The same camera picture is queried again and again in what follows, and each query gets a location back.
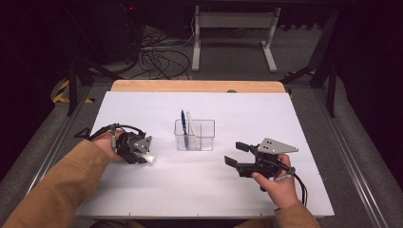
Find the white work board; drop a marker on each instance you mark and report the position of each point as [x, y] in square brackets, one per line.
[253, 110]

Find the black metal stand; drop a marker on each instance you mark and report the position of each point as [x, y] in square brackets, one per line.
[331, 91]
[72, 88]

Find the clear plastic organizer box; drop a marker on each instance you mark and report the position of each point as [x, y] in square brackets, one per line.
[206, 136]

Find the person's right hand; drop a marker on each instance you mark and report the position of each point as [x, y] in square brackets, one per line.
[282, 191]

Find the aluminium floor rail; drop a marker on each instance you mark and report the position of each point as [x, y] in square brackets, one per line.
[351, 158]
[57, 142]

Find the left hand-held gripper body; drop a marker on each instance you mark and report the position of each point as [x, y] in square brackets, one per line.
[142, 145]

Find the person's left hand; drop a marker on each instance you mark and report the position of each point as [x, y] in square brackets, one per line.
[107, 144]

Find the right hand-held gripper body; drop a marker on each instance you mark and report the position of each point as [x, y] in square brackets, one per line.
[274, 146]

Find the white metal table frame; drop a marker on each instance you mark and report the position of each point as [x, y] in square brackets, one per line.
[234, 20]

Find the white pen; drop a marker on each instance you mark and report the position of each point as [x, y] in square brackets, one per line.
[191, 125]

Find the dark equipment cabinet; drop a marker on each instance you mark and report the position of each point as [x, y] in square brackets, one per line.
[117, 31]

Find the wooden table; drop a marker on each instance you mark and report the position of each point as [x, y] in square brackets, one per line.
[190, 86]

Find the blue pen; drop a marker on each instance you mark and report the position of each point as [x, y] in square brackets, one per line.
[184, 126]

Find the yellow black hazard tape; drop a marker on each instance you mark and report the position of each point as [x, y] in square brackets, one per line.
[60, 95]

